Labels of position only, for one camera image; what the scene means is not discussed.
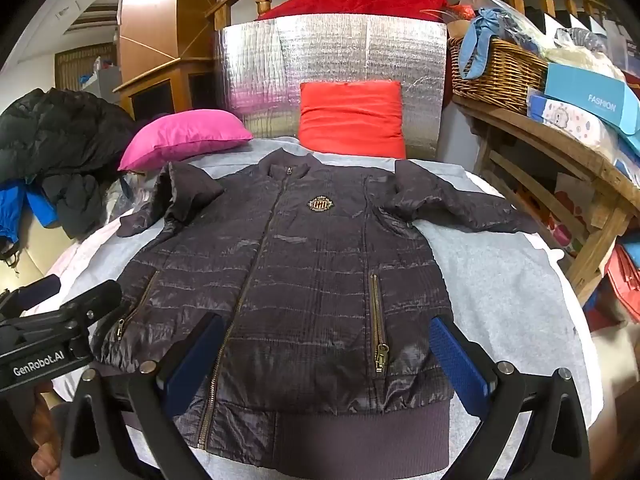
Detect blue garment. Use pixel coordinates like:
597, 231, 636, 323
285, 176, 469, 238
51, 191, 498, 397
0, 177, 61, 256

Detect white printed box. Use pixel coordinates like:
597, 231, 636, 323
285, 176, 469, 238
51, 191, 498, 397
527, 90, 626, 158

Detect clear plastic bag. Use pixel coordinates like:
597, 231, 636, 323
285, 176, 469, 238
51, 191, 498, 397
117, 170, 156, 203

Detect wicker basket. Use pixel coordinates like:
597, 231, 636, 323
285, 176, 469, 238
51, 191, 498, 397
447, 35, 551, 103

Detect wooden cabinet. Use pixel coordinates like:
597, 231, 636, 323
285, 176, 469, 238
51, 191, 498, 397
112, 0, 221, 121

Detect dark quilted jacket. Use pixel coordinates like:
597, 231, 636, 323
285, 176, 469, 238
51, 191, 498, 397
92, 150, 541, 471

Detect red bags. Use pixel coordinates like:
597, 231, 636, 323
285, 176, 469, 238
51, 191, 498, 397
605, 245, 640, 326

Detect black puffer jacket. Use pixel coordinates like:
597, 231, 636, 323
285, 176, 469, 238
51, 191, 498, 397
0, 87, 146, 241

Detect light blue cloth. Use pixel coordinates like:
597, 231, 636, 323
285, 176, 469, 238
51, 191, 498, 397
457, 9, 506, 81

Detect red cushion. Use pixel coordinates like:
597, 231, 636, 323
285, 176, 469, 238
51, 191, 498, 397
297, 80, 407, 160

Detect white cloth bundle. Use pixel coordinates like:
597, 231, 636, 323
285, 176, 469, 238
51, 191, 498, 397
545, 27, 626, 81

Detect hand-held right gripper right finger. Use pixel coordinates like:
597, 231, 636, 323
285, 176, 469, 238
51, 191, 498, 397
430, 315, 593, 480

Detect person's left hand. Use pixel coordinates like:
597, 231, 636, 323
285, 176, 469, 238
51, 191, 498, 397
30, 395, 63, 478

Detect teal cardboard box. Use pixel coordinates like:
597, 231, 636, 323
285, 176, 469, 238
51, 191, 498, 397
542, 62, 640, 136

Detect wooden table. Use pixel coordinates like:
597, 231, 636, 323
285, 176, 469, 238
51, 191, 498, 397
452, 92, 640, 306

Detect silver foil insulation mat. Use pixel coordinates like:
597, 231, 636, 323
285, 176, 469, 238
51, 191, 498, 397
215, 14, 447, 161

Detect pink pillow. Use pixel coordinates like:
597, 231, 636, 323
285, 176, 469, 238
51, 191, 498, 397
117, 109, 255, 172

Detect pale pink bedsheet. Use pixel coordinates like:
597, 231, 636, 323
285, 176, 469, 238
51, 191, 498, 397
50, 195, 151, 401

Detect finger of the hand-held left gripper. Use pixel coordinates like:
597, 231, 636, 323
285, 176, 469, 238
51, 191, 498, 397
5, 274, 62, 311
62, 280, 123, 323

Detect white printed paper bag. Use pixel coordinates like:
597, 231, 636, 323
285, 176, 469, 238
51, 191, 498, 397
547, 172, 601, 256

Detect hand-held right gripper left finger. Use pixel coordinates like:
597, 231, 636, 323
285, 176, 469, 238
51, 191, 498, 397
60, 312, 228, 480

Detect grey blanket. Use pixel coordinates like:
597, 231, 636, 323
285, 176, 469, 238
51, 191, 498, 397
50, 137, 606, 480

